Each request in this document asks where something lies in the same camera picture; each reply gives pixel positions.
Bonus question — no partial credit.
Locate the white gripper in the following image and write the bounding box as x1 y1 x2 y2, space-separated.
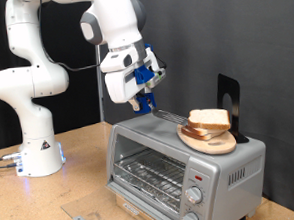
101 45 165 114

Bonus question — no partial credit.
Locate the metal spatula with blue block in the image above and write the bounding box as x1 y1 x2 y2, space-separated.
132 90 190 130

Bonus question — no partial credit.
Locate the glass toaster oven door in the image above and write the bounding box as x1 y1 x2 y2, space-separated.
59 177 182 220

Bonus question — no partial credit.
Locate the silver toaster oven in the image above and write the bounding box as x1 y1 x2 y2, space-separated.
102 103 272 220

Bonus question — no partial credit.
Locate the metal pole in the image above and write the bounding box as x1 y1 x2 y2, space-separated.
94 44 107 123

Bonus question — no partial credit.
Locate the round wooden cutting board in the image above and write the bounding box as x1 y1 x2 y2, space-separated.
176 119 239 158

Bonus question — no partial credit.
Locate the black metal bookend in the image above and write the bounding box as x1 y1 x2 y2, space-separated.
214 71 250 146

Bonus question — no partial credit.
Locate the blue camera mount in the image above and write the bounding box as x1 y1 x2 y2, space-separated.
132 63 156 86

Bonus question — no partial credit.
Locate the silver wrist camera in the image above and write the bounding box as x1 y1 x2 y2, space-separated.
143 70 169 90

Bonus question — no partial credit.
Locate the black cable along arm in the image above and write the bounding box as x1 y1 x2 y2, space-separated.
35 0 103 75

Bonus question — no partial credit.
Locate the base cable with silver plug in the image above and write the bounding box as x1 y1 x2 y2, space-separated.
0 151 22 163

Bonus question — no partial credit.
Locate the black base cable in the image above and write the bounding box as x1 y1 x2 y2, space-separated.
0 161 18 170

